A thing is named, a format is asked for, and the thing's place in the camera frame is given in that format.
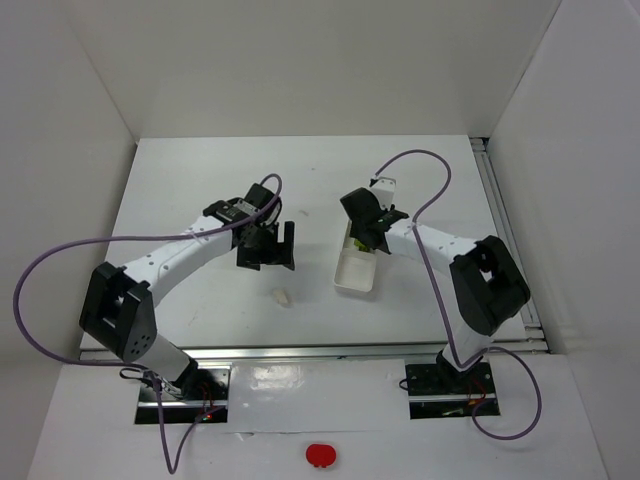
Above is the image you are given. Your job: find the white lego piece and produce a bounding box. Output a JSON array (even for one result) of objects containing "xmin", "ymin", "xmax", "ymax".
[{"xmin": 272, "ymin": 289, "xmax": 291, "ymax": 307}]

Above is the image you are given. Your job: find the long green lego brick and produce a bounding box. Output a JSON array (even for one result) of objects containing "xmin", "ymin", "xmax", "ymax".
[{"xmin": 354, "ymin": 239, "xmax": 371, "ymax": 252}]

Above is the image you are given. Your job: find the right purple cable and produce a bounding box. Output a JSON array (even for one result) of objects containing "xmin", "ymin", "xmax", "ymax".
[{"xmin": 372, "ymin": 149, "xmax": 542, "ymax": 441}]

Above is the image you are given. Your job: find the aluminium rail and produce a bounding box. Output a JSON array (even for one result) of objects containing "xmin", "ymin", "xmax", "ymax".
[
  {"xmin": 77, "ymin": 342, "xmax": 451, "ymax": 365},
  {"xmin": 469, "ymin": 137, "xmax": 549, "ymax": 353}
]

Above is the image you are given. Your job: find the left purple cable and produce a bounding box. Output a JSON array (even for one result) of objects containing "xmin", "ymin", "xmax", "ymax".
[{"xmin": 12, "ymin": 173, "xmax": 284, "ymax": 475}]

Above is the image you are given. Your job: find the aluminium rail right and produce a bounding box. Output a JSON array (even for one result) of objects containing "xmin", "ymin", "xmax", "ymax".
[{"xmin": 469, "ymin": 137, "xmax": 549, "ymax": 353}]

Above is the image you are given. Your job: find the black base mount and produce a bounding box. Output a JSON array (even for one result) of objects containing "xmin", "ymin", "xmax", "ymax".
[
  {"xmin": 134, "ymin": 365, "xmax": 231, "ymax": 426},
  {"xmin": 398, "ymin": 362, "xmax": 500, "ymax": 420}
]

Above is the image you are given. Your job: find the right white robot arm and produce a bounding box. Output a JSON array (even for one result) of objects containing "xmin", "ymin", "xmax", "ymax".
[{"xmin": 340, "ymin": 188, "xmax": 531, "ymax": 383}]

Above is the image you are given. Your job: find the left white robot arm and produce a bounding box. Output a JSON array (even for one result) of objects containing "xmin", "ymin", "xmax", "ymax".
[{"xmin": 79, "ymin": 184, "xmax": 295, "ymax": 399}]

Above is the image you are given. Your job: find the red round button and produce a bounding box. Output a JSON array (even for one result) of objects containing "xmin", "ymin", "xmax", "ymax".
[{"xmin": 305, "ymin": 443, "xmax": 337, "ymax": 469}]

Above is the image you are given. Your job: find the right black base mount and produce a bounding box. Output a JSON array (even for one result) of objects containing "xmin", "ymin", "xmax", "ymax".
[{"xmin": 398, "ymin": 362, "xmax": 500, "ymax": 420}]

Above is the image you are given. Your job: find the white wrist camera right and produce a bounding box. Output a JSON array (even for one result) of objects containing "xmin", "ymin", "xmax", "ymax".
[{"xmin": 369, "ymin": 176, "xmax": 396, "ymax": 210}]

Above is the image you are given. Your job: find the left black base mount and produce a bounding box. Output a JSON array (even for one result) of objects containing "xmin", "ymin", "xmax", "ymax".
[{"xmin": 134, "ymin": 365, "xmax": 231, "ymax": 426}]

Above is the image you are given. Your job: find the purple cable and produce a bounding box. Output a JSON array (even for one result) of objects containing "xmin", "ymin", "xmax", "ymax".
[
  {"xmin": 12, "ymin": 173, "xmax": 284, "ymax": 475},
  {"xmin": 372, "ymin": 149, "xmax": 542, "ymax": 441}
]

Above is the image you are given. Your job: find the aluminium rail front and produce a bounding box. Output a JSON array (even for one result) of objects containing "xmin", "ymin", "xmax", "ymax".
[{"xmin": 77, "ymin": 342, "xmax": 451, "ymax": 365}]

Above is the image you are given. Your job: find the white divided tray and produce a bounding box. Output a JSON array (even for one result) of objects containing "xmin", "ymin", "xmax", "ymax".
[{"xmin": 333, "ymin": 221, "xmax": 377, "ymax": 297}]

